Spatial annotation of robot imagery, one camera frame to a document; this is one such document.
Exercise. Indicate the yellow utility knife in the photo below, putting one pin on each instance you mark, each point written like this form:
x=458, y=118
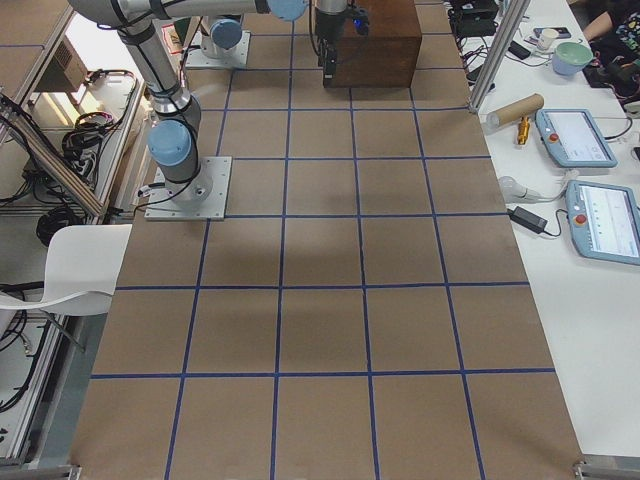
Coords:
x=523, y=131

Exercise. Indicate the upper teach pendant tablet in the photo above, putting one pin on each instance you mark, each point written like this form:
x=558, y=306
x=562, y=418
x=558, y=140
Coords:
x=573, y=140

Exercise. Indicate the white paper cup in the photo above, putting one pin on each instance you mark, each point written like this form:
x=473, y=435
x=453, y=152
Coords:
x=546, y=38

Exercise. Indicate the white plastic chair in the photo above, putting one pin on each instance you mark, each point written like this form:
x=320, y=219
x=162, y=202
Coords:
x=82, y=267

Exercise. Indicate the green bowl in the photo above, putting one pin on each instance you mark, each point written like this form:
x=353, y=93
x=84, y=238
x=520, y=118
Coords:
x=570, y=58

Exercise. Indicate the dark wooden drawer cabinet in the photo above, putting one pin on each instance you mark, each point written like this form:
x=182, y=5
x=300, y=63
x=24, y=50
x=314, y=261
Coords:
x=387, y=56

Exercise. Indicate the aluminium frame post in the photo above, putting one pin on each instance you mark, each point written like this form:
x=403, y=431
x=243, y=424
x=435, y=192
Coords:
x=510, y=22

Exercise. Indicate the teach pendant tablet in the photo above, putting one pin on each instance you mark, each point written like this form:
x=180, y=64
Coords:
x=603, y=221
x=573, y=140

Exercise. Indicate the white light bulb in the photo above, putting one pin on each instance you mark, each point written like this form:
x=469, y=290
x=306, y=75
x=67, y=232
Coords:
x=514, y=192

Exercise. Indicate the lower teach pendant tablet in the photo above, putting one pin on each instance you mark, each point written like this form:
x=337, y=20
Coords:
x=603, y=221

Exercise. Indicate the black power adapter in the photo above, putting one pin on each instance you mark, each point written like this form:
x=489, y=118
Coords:
x=527, y=219

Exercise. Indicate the cardboard tube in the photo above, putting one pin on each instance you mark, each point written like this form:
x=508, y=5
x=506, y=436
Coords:
x=515, y=110

